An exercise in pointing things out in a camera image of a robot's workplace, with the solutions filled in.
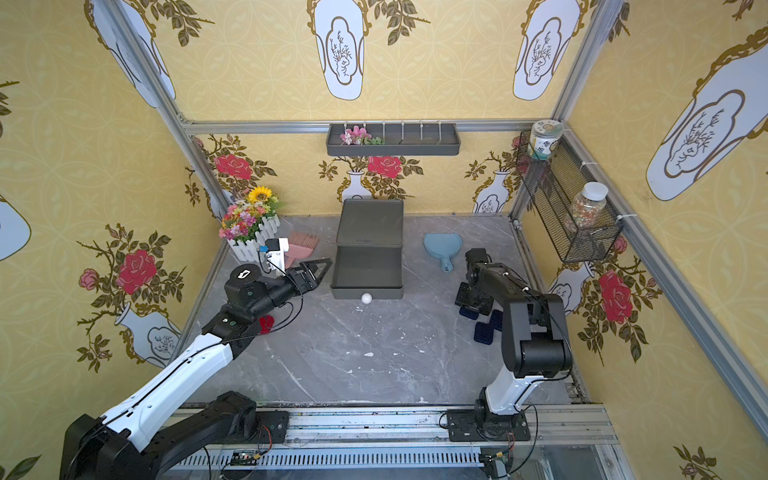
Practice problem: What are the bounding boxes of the three-tier drawer cabinet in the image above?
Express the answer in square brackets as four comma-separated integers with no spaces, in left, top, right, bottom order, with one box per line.
[336,199,404,248]

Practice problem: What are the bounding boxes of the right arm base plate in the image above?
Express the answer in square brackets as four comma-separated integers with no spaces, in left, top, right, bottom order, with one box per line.
[439,409,531,443]

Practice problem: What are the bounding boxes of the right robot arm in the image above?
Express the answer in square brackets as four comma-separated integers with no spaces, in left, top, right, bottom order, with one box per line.
[455,248,573,417]

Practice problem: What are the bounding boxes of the aluminium rail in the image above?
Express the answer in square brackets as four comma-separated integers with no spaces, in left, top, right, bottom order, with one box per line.
[107,404,619,472]

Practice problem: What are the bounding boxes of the grey top drawer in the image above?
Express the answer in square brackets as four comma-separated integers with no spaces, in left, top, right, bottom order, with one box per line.
[331,246,404,300]

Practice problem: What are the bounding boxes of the pink hand brush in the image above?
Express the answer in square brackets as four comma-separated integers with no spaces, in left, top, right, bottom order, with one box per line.
[285,231,319,268]

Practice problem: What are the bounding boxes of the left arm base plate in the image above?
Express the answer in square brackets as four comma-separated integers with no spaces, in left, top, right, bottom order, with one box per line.
[242,410,290,445]

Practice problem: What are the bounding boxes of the labelled jar white lid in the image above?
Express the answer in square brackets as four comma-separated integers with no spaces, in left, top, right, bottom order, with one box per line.
[528,119,564,161]

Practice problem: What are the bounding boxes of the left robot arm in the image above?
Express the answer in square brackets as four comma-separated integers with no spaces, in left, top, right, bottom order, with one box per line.
[59,258,333,479]

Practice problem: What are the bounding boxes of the jar of colourful beads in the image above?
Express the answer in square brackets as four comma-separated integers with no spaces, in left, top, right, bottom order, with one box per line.
[565,182,609,234]

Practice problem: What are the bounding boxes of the flower planter white fence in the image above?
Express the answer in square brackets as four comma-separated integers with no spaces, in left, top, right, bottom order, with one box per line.
[218,186,281,262]

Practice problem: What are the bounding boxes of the red brooch box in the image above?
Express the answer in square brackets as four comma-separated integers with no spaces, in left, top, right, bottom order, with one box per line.
[258,315,275,335]

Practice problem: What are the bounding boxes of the grey wall shelf tray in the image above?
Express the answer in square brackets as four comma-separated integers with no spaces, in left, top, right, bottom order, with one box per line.
[326,121,462,157]

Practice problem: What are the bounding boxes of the blue brooch box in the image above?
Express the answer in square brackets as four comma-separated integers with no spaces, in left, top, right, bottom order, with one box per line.
[473,323,495,345]
[459,306,480,320]

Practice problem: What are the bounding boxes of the pink flowers on shelf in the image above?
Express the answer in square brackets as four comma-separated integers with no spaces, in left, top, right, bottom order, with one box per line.
[339,125,383,145]

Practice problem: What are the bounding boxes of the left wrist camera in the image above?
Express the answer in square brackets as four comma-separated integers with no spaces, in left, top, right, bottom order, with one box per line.
[258,237,289,275]

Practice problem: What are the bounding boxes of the circuit board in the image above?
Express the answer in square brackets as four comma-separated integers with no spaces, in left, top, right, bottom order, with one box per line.
[229,450,261,468]

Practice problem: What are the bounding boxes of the black wire wall basket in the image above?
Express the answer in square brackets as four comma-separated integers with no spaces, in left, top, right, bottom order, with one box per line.
[509,131,623,263]

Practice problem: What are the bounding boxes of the blue dustpan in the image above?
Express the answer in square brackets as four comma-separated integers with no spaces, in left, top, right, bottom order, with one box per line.
[423,233,463,273]

